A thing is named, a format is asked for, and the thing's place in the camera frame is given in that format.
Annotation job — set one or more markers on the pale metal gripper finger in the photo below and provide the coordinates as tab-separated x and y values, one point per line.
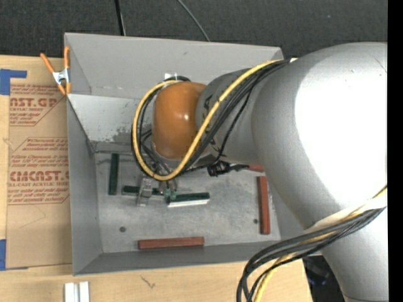
142	200
146	183

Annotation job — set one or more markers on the dark green flat block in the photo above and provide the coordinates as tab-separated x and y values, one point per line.
192	197
113	175
130	189

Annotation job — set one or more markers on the grey metal bin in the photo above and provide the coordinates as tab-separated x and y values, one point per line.
132	225

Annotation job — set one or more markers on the red-brown flat block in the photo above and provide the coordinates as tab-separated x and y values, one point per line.
171	243
256	168
264	206

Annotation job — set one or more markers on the brown cardboard board red print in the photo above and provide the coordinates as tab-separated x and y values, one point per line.
37	219

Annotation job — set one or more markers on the black cylinder on white bracket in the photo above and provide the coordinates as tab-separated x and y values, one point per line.
217	169

